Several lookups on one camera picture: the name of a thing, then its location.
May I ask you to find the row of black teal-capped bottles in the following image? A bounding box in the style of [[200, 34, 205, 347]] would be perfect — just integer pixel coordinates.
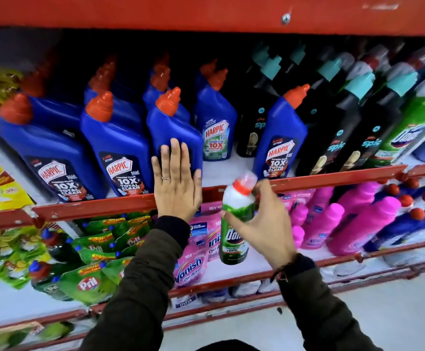
[[236, 41, 420, 177]]

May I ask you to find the row of dark blue round-capped bottles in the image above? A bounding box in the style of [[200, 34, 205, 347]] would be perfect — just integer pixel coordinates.
[[362, 175, 425, 253]]

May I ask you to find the person's left forearm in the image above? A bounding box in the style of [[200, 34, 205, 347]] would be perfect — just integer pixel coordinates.
[[81, 215, 192, 351]]

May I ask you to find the person's left hand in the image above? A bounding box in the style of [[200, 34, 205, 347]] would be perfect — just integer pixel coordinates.
[[151, 138, 203, 223]]

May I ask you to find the brown thread wrist bracelet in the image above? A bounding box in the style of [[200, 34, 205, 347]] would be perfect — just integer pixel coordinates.
[[270, 255, 301, 283]]

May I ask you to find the large green white cleaner bottle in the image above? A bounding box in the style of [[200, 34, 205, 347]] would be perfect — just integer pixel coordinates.
[[365, 74, 425, 169], [348, 45, 390, 82], [388, 47, 425, 79]]

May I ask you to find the blue bottle with green label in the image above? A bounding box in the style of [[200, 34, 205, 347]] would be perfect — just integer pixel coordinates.
[[194, 68, 238, 162]]

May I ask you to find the row of blue cleaner bottles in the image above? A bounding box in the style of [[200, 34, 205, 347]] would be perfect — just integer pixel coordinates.
[[0, 53, 310, 204]]

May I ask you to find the small green white cleaner bottle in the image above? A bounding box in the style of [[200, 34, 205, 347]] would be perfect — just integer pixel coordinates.
[[219, 171, 259, 266]]

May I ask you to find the person's right hand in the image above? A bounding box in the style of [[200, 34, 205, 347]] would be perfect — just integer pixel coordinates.
[[221, 179, 298, 270]]

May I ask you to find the red shelf rail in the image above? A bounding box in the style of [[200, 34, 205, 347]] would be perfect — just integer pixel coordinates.
[[0, 237, 425, 335], [0, 162, 425, 233], [0, 257, 425, 351]]

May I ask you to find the pile of green refill pouches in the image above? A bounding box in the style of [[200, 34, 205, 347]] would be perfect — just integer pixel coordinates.
[[29, 214, 155, 307]]

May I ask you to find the person's right forearm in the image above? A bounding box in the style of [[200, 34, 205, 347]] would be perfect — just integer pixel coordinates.
[[271, 254, 383, 351]]

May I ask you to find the row of white bottles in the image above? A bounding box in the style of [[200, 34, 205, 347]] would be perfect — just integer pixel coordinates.
[[170, 259, 367, 310]]

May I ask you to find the blue red-capped cleaner bottle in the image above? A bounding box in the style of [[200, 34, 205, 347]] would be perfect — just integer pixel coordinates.
[[146, 87, 204, 179]]

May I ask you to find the pile of yellow green pouches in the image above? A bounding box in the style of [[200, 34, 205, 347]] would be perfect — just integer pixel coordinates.
[[0, 226, 54, 290]]

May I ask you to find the red shelf top beam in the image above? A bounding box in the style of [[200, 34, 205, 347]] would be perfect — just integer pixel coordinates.
[[0, 0, 425, 38]]

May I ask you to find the row of pink bottles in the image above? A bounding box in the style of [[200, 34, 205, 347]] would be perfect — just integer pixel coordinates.
[[289, 181, 402, 257]]

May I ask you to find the white shelf board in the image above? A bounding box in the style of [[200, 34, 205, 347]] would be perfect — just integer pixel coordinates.
[[0, 120, 425, 213], [0, 226, 425, 327]]

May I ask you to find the pink refill pouch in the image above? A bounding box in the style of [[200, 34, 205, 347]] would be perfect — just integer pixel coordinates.
[[188, 215, 210, 250], [173, 246, 210, 289], [206, 214, 223, 261]]

